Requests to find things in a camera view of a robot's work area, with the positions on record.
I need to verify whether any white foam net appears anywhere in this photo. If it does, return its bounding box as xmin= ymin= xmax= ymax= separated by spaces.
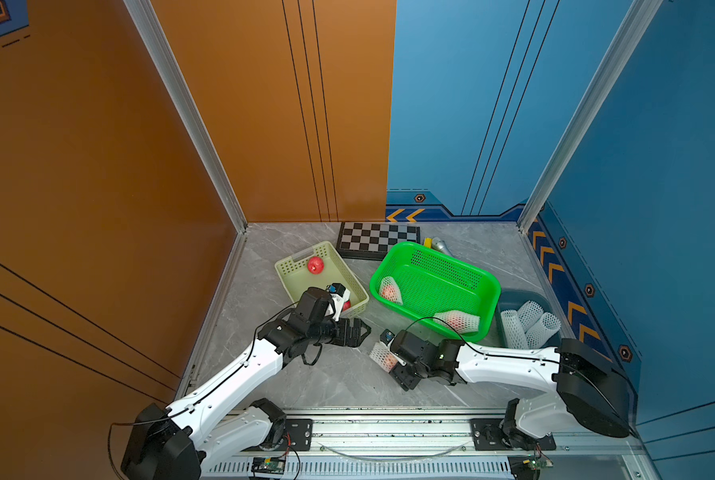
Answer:
xmin=517 ymin=301 xmax=545 ymax=332
xmin=501 ymin=310 xmax=529 ymax=350
xmin=525 ymin=312 xmax=561 ymax=349

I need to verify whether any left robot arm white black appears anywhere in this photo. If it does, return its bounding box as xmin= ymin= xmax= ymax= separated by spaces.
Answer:
xmin=113 ymin=283 xmax=371 ymax=479

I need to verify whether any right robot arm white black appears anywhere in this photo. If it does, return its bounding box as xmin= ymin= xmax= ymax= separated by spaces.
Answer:
xmin=372 ymin=330 xmax=631 ymax=445

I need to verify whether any pale green plastic basket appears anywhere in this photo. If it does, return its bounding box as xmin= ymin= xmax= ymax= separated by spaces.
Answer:
xmin=275 ymin=241 xmax=369 ymax=318

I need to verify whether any bright green plastic basket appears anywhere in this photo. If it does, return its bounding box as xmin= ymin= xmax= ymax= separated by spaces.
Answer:
xmin=369 ymin=242 xmax=501 ymax=343

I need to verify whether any black white checkerboard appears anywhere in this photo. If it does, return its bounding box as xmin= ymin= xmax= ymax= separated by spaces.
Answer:
xmin=336 ymin=222 xmax=421 ymax=261

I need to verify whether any grey cylinder yellow tip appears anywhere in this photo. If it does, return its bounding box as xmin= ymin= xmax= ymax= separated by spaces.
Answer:
xmin=423 ymin=237 xmax=453 ymax=257

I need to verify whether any small right circuit board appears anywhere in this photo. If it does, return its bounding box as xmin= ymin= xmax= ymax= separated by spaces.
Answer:
xmin=507 ymin=457 xmax=553 ymax=480

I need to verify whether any green circuit board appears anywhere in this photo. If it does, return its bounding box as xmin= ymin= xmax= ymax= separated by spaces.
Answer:
xmin=250 ymin=457 xmax=287 ymax=478

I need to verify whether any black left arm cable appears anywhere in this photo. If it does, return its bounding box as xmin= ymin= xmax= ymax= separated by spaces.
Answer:
xmin=106 ymin=302 xmax=299 ymax=478

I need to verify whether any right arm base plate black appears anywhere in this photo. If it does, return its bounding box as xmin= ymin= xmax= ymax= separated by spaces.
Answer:
xmin=469 ymin=399 xmax=557 ymax=451

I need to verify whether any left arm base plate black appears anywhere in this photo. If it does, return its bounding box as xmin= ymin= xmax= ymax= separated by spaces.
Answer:
xmin=242 ymin=398 xmax=314 ymax=453

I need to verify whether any aluminium front rail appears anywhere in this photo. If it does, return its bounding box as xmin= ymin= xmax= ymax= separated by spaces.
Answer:
xmin=199 ymin=409 xmax=659 ymax=479

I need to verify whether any left aluminium corner post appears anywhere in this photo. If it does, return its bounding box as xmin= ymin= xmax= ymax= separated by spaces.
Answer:
xmin=123 ymin=0 xmax=248 ymax=234

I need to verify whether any aluminium corner post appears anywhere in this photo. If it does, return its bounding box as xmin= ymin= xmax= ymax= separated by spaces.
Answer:
xmin=517 ymin=0 xmax=663 ymax=235
xmin=123 ymin=0 xmax=248 ymax=234

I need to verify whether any right aluminium corner post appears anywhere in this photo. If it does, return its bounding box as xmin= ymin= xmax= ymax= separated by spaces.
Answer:
xmin=517 ymin=0 xmax=663 ymax=235

